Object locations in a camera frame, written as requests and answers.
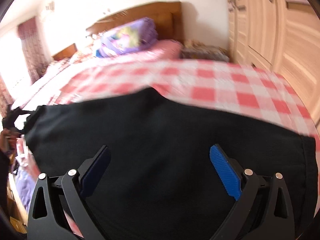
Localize light wooden wardrobe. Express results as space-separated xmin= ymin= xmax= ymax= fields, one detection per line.
xmin=223 ymin=0 xmax=320 ymax=130

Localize purple cloth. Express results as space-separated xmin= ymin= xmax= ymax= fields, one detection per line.
xmin=14 ymin=166 xmax=42 ymax=212

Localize folded purple printed blanket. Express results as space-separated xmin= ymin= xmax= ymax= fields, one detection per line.
xmin=96 ymin=17 xmax=158 ymax=57

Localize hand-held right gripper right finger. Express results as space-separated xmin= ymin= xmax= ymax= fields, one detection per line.
xmin=209 ymin=144 xmax=296 ymax=240

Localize pink checked bed sheet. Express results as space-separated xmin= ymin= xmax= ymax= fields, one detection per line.
xmin=14 ymin=54 xmax=320 ymax=144

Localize patterned curtain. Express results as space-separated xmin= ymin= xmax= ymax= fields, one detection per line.
xmin=17 ymin=16 xmax=48 ymax=85

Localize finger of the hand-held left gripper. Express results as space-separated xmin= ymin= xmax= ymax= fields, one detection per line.
xmin=3 ymin=106 xmax=38 ymax=133

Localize black pants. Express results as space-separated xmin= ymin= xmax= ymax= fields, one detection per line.
xmin=25 ymin=87 xmax=319 ymax=240

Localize bedside table with patterned cloth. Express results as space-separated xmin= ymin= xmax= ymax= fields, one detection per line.
xmin=181 ymin=44 xmax=230 ymax=63

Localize wooden bed headboard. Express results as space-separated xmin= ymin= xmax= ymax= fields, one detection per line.
xmin=86 ymin=2 xmax=185 ymax=46

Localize pink pillow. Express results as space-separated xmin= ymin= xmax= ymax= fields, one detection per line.
xmin=139 ymin=40 xmax=182 ymax=58

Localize floral bed cover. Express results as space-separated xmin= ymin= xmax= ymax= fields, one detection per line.
xmin=32 ymin=51 xmax=100 ymax=90

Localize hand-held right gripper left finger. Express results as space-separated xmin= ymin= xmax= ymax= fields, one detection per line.
xmin=27 ymin=145 xmax=112 ymax=240

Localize small wooden headboard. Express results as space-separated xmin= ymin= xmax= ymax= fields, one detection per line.
xmin=52 ymin=43 xmax=77 ymax=61

